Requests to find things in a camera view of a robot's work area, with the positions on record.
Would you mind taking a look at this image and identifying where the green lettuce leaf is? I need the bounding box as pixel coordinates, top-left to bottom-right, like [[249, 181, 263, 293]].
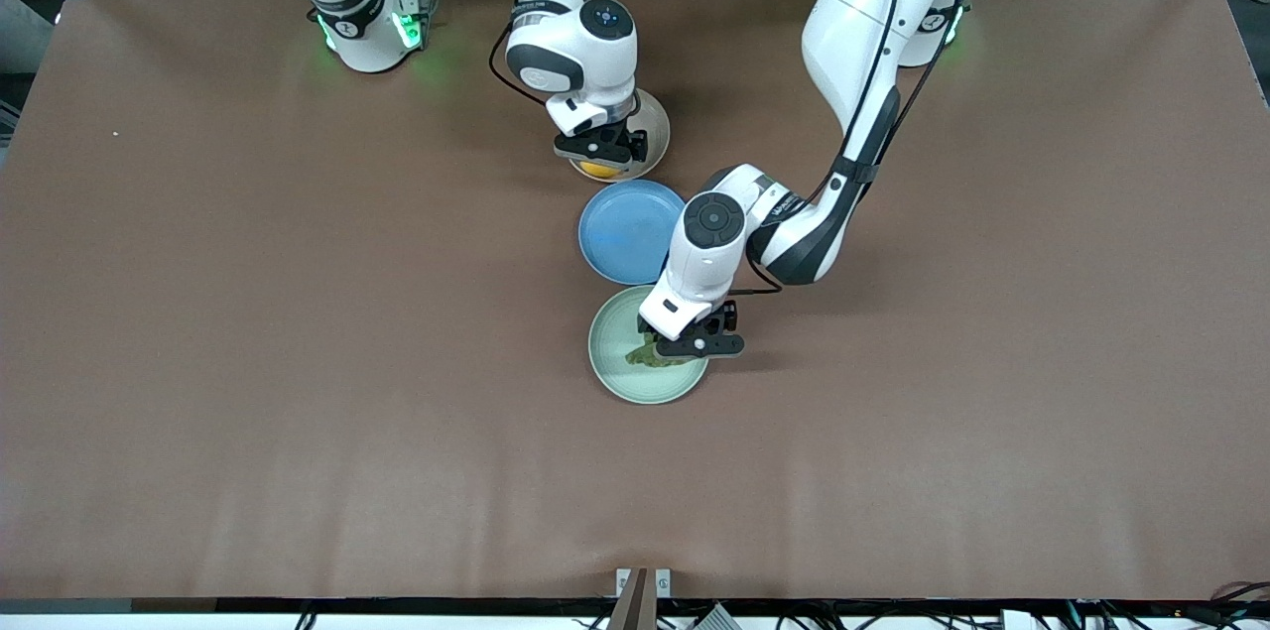
[[625, 330, 700, 369]]

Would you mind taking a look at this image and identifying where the beige round plate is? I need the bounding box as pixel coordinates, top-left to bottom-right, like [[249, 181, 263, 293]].
[[569, 87, 672, 183]]

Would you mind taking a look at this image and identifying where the pale green round plate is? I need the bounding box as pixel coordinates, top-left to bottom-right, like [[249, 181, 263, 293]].
[[587, 286, 711, 406]]

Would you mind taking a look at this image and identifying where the blue round plate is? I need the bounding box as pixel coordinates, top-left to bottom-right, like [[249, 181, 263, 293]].
[[577, 179, 688, 286]]

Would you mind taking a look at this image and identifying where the white metal clamp bracket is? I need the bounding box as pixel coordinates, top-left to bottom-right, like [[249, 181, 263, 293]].
[[607, 567, 673, 630]]

